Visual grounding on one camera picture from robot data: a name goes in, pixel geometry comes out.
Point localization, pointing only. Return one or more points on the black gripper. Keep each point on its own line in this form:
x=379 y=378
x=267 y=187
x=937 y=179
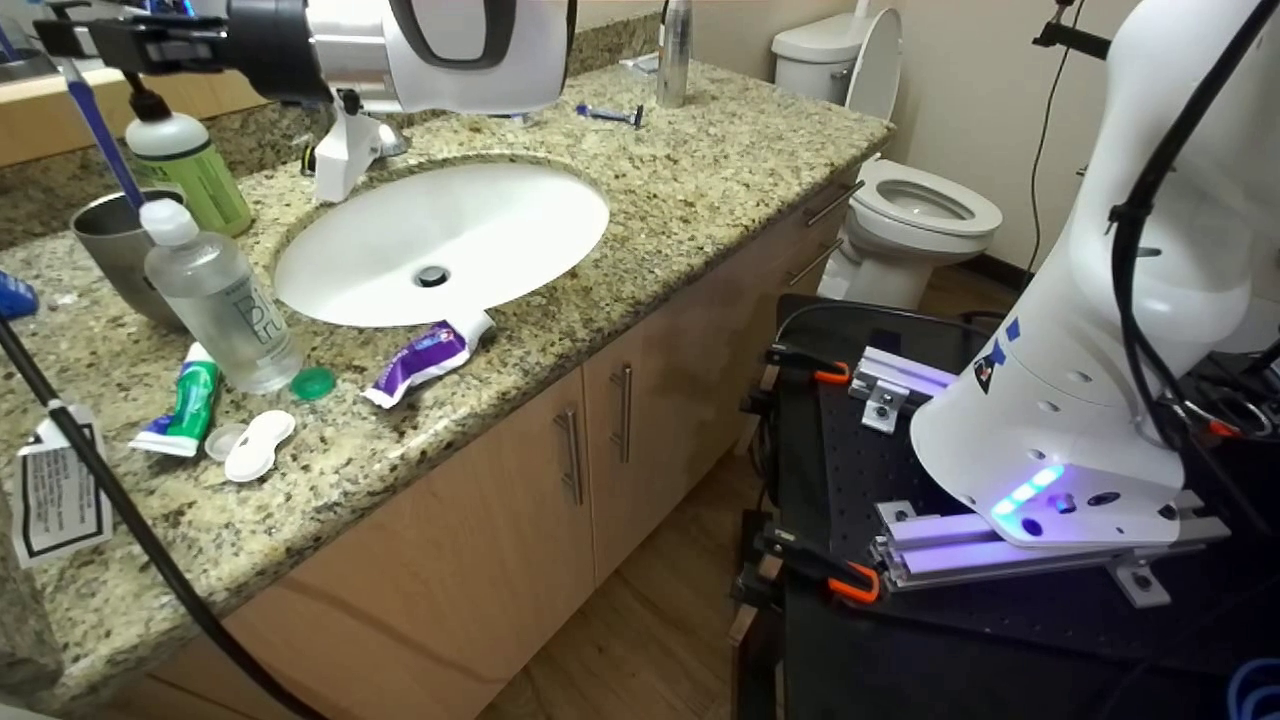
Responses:
x=267 y=45

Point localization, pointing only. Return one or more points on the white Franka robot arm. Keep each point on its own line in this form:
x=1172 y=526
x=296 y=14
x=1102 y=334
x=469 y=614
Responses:
x=1067 y=334

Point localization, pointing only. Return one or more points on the silver metal cup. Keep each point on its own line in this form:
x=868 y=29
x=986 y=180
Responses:
x=121 y=261

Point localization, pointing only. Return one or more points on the green soap pump bottle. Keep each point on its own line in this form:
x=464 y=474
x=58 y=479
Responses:
x=193 y=164

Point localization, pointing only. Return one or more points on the chrome sink faucet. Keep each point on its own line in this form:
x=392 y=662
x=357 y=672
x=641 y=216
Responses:
x=349 y=147

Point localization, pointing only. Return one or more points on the clear bottle white cap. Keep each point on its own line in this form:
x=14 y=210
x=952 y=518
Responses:
x=226 y=312

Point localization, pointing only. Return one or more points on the small blue object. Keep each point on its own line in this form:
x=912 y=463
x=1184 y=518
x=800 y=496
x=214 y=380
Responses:
x=14 y=299

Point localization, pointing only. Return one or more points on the white oval sink basin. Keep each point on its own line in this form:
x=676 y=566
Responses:
x=455 y=235

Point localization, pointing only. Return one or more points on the green toothpaste tube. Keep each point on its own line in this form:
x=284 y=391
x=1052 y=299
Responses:
x=185 y=406

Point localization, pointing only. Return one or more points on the small green cap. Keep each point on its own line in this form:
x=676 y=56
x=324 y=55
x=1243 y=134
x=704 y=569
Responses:
x=314 y=386

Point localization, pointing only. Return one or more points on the white floss container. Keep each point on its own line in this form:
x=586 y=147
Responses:
x=260 y=444

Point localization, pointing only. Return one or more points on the purple toothpaste tube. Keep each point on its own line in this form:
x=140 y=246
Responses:
x=426 y=360

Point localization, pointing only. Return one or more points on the white printed label tag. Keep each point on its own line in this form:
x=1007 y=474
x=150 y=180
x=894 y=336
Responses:
x=58 y=494

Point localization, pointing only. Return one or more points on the blue razor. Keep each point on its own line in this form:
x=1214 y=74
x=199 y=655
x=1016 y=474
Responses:
x=609 y=115

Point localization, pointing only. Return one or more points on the wooden vanity cabinet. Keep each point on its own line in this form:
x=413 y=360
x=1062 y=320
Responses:
x=506 y=533

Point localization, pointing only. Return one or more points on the orange black clamp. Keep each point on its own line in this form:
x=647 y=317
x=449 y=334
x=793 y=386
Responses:
x=812 y=365
x=835 y=574

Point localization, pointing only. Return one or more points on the white toilet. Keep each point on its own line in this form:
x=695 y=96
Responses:
x=907 y=202

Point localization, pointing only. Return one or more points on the black robot cart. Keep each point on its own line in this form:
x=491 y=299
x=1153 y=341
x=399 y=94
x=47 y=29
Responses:
x=1012 y=640

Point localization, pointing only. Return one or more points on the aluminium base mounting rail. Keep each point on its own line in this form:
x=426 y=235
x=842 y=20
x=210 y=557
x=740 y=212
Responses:
x=900 y=380
x=1012 y=545

